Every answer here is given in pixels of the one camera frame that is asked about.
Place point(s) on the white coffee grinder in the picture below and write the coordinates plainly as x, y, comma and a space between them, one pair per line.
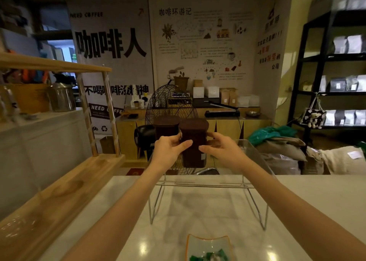
137, 100

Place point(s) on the potted plant brown pot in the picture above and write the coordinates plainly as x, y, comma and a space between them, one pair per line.
181, 83

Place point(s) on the white cloth sack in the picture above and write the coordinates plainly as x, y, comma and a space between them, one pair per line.
343, 160

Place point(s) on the illustrated white wall poster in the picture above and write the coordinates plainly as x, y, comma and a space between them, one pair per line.
206, 40

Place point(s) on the yellow container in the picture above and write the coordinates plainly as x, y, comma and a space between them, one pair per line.
31, 97

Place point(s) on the orange rimmed glass dish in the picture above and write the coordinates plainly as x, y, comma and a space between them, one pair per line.
194, 246

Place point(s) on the person's left forearm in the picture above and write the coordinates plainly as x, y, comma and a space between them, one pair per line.
120, 215

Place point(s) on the brown lidded canister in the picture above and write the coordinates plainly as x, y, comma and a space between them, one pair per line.
194, 135
165, 126

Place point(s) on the person's right forearm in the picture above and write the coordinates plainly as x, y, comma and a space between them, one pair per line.
291, 209

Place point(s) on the black white plush pouch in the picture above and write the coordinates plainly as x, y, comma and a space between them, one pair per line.
313, 117

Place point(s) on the wooden counter cabinet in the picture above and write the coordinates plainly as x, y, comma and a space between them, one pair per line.
228, 126

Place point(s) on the steel lidded pot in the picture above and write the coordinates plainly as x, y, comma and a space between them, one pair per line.
61, 97

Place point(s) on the black bag sealer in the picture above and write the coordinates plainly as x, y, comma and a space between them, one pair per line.
221, 113

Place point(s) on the dark small bowl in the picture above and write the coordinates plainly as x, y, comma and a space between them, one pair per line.
253, 114

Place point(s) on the black stool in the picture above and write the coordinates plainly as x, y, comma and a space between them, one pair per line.
143, 139

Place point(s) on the green wrapped candies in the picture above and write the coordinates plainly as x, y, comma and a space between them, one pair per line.
213, 256

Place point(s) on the steel faucet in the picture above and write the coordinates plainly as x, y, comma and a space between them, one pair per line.
208, 171

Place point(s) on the white square box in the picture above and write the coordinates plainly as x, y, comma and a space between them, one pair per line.
212, 92
198, 92

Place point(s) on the person's left thumb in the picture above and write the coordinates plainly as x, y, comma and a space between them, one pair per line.
185, 145

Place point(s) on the row of coffee bags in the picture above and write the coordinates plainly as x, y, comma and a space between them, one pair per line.
348, 44
343, 84
346, 117

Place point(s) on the white banner large black letters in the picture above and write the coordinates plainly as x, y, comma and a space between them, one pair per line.
110, 43

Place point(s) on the grey plastic sack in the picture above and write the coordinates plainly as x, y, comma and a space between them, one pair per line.
281, 165

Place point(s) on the person's left hand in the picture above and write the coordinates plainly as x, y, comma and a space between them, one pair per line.
167, 150

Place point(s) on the beige burlap sack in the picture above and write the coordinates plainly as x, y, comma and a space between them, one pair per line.
283, 149

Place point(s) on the roll-up banner black base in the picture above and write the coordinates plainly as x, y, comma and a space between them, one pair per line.
97, 117

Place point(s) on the kraft paper bag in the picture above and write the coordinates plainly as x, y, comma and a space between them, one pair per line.
229, 97

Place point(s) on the wooden shelf rack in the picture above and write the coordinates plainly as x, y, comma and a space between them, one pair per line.
51, 189

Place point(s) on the green plastic bag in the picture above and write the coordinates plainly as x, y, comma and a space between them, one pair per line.
268, 133

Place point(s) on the black metal shelving unit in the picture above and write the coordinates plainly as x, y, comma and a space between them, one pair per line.
314, 92

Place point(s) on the narrow poster red black letters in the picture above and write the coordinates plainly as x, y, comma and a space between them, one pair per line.
270, 40

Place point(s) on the person's right hand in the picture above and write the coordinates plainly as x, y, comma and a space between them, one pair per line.
228, 153

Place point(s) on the person's right thumb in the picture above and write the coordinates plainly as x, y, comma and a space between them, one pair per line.
207, 149

